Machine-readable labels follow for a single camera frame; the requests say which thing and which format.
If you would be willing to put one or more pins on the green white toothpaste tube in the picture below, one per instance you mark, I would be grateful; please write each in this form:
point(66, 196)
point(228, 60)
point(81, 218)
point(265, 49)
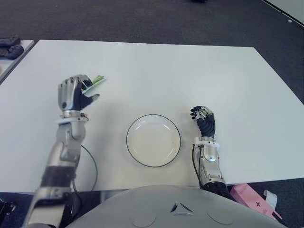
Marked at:
point(97, 79)

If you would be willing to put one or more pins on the white side table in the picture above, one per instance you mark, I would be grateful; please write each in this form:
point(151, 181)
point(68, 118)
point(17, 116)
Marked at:
point(7, 66)

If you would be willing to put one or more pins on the white plate with black rim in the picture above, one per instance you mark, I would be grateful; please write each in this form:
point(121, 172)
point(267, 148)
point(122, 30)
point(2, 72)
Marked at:
point(153, 142)

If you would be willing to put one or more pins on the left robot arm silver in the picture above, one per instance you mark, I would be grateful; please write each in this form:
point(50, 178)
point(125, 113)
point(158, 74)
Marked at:
point(69, 135)

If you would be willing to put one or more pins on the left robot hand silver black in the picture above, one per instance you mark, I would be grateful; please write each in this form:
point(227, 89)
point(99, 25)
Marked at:
point(69, 92)

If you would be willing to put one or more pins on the white paper tag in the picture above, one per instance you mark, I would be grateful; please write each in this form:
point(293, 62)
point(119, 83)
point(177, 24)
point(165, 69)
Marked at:
point(270, 198)

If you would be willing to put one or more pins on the pink cardboard box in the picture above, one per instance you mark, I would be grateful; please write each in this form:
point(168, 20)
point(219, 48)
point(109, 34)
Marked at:
point(247, 194)

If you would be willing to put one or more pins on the black game controller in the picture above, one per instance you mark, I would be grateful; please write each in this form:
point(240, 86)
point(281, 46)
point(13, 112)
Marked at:
point(9, 40)
point(14, 51)

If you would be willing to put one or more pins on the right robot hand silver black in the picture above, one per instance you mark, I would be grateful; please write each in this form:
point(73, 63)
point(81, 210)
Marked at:
point(207, 124)

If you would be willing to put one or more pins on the grey robot torso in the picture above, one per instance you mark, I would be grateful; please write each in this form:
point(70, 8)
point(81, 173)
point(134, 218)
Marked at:
point(171, 206)

